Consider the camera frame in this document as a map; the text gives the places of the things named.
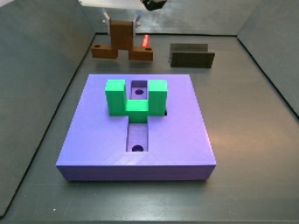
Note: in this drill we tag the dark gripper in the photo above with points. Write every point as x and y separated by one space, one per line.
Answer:
150 4

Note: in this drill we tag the brown T-shaped block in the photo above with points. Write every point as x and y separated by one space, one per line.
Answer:
122 42

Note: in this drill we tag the purple base board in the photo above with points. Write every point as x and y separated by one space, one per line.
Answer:
107 149

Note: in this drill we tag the red peg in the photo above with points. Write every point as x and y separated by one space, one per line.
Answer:
146 41

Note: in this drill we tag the green U-shaped block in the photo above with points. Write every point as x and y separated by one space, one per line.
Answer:
138 109

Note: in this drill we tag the black angle bracket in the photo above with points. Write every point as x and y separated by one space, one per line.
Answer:
190 55

